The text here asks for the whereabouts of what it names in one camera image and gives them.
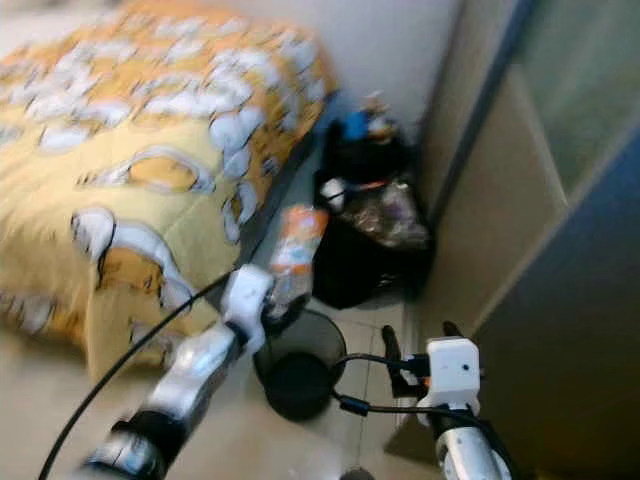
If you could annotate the yellow cartoon print blanket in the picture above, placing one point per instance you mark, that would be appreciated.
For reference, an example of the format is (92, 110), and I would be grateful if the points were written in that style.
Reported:
(150, 120)

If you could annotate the plastic bottle with orange label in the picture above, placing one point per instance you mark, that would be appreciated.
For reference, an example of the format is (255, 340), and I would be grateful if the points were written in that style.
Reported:
(298, 245)

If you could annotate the crumpled clear plastic wrapper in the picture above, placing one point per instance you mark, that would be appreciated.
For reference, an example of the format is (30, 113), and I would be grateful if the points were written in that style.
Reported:
(390, 213)

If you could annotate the black trash bag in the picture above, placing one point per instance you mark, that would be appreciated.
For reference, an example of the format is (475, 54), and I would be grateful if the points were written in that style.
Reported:
(360, 275)

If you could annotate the blue bottle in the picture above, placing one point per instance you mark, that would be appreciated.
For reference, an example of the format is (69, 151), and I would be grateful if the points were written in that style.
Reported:
(355, 126)

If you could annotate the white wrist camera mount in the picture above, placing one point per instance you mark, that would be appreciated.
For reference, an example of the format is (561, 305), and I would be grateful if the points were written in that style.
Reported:
(246, 295)
(452, 370)

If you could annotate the black mesh wastebasket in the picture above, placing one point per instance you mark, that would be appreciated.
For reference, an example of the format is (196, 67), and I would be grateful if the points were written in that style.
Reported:
(300, 375)

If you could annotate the grey-green wardrobe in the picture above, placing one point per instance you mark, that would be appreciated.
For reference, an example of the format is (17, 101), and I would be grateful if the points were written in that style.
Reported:
(520, 200)

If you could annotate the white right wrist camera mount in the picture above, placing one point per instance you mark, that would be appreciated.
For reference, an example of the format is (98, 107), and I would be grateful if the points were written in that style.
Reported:
(452, 370)

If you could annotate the white crumpled paper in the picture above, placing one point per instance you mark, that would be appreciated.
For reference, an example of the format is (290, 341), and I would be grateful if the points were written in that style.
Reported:
(333, 193)

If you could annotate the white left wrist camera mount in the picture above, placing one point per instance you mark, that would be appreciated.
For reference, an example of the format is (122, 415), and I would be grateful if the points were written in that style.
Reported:
(246, 295)

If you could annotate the brown bottle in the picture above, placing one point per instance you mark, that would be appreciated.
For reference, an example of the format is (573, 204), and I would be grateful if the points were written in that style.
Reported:
(381, 120)

